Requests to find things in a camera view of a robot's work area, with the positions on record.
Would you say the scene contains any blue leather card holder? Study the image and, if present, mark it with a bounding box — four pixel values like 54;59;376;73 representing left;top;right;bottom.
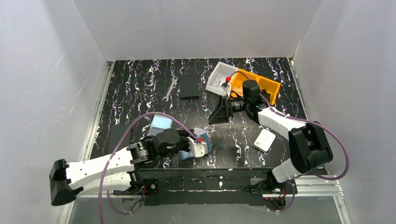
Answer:
180;127;212;160

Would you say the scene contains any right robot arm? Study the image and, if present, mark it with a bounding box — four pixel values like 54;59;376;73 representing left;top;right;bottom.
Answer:
208;80;333;187

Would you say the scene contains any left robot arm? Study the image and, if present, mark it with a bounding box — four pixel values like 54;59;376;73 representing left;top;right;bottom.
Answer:
49;128;201;206

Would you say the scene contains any yellow bin middle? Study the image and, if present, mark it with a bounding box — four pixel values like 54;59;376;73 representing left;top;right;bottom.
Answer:
226;69;259;98

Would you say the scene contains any yellow bin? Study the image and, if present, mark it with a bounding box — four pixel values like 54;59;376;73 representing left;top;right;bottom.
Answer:
257;76;281;105
226;69;259;98

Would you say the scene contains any yellow bin right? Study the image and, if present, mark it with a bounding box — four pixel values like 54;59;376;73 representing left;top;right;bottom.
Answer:
257;76;281;105

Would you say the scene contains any white square box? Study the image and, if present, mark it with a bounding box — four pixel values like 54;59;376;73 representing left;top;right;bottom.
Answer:
253;129;276;152

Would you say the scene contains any white storage bin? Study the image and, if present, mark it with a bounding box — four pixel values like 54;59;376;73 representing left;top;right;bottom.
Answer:
205;62;238;96

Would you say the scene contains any black flat box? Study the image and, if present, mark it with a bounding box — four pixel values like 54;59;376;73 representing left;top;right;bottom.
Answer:
179;75;199;100

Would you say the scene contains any black flat plate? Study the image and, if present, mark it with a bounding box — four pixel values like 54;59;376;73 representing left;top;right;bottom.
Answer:
107;124;131;154

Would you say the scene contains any silver wrench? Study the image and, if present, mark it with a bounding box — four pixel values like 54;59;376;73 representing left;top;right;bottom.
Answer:
162;77;178;102

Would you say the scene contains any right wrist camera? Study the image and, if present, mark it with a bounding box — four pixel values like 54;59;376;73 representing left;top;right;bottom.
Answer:
220;76;232;97

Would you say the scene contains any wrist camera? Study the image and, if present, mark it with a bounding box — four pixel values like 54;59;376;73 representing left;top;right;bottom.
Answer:
187;137;209;158
220;76;232;97

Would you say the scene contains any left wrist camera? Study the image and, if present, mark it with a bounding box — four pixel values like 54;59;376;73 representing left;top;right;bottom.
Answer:
187;137;209;158

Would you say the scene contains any aluminium frame rail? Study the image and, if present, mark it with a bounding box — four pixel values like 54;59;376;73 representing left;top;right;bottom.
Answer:
57;61;114;224

